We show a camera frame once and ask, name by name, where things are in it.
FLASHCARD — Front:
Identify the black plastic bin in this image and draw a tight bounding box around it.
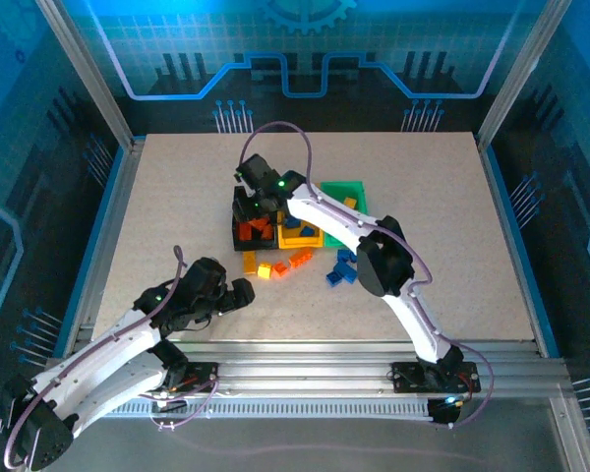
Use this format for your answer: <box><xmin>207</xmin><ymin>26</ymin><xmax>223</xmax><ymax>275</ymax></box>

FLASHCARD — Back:
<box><xmin>231</xmin><ymin>184</ymin><xmax>280</xmax><ymax>253</ymax></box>

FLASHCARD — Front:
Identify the black controller box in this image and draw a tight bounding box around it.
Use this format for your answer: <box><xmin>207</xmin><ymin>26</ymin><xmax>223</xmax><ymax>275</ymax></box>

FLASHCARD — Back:
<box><xmin>426</xmin><ymin>395</ymin><xmax>462</xmax><ymax>428</ymax></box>

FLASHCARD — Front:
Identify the aluminium table side rail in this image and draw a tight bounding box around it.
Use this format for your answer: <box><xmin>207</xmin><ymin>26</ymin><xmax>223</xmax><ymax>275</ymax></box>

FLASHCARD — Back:
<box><xmin>53</xmin><ymin>140</ymin><xmax>147</xmax><ymax>358</ymax></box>
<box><xmin>475</xmin><ymin>140</ymin><xmax>561</xmax><ymax>358</ymax></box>

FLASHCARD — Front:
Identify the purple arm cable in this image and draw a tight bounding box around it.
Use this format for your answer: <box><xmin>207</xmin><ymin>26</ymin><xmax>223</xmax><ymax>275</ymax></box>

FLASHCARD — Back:
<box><xmin>2</xmin><ymin>245</ymin><xmax>223</xmax><ymax>471</ymax></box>
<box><xmin>240</xmin><ymin>121</ymin><xmax>496</xmax><ymax>429</ymax></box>

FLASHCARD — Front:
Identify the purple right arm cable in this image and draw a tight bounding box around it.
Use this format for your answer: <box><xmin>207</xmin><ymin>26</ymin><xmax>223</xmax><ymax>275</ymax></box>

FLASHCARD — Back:
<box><xmin>240</xmin><ymin>121</ymin><xmax>496</xmax><ymax>429</ymax></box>

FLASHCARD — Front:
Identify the slotted white cable duct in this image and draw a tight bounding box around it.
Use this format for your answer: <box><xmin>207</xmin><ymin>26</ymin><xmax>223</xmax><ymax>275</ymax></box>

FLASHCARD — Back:
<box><xmin>105</xmin><ymin>400</ymin><xmax>434</xmax><ymax>419</ymax></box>

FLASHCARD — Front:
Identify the aluminium frame rail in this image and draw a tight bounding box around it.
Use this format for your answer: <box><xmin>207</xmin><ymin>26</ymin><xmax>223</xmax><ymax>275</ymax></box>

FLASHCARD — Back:
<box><xmin>73</xmin><ymin>338</ymin><xmax>579</xmax><ymax>400</ymax></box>

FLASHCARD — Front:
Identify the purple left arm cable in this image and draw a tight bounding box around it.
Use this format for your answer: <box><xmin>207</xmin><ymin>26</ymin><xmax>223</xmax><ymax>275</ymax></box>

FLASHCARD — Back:
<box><xmin>2</xmin><ymin>245</ymin><xmax>223</xmax><ymax>471</ymax></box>

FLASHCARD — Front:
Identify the yellow plastic bin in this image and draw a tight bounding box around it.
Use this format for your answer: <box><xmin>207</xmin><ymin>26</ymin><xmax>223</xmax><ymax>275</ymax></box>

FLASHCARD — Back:
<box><xmin>276</xmin><ymin>208</ymin><xmax>325</xmax><ymax>251</ymax></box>

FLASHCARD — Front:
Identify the large blue lego brick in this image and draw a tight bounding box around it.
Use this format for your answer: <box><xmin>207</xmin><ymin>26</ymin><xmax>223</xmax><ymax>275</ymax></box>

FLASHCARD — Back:
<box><xmin>333</xmin><ymin>261</ymin><xmax>360</xmax><ymax>284</ymax></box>

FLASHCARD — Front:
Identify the grey base panel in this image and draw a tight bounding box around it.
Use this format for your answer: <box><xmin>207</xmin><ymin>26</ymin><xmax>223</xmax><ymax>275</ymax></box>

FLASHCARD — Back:
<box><xmin>68</xmin><ymin>417</ymin><xmax>569</xmax><ymax>472</ymax></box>

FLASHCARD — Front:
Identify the green plastic bin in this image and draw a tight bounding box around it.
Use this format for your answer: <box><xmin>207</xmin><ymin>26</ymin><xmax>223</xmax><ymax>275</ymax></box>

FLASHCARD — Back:
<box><xmin>320</xmin><ymin>180</ymin><xmax>370</xmax><ymax>249</ymax></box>

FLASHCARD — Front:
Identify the aluminium frame post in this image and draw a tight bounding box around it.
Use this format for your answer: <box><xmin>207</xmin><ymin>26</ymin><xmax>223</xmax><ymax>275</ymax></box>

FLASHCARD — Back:
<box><xmin>34</xmin><ymin>0</ymin><xmax>147</xmax><ymax>151</ymax></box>
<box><xmin>474</xmin><ymin>0</ymin><xmax>574</xmax><ymax>148</ymax></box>

